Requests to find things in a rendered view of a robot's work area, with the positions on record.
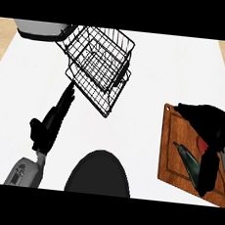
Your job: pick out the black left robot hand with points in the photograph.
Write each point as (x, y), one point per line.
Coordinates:
(53, 121)

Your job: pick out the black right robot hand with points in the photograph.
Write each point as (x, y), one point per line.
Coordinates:
(208, 127)

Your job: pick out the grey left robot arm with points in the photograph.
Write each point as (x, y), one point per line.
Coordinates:
(24, 170)

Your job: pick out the dark green eggplant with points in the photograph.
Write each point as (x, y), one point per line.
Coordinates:
(189, 162)

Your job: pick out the brown wooden cutting board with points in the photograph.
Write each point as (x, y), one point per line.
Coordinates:
(178, 157)

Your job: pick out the red vegetable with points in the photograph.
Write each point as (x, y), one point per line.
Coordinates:
(202, 145)

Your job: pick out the black round plate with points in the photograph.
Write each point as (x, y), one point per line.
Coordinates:
(99, 173)

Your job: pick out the grey appliance with black base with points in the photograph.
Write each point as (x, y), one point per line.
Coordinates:
(41, 30)

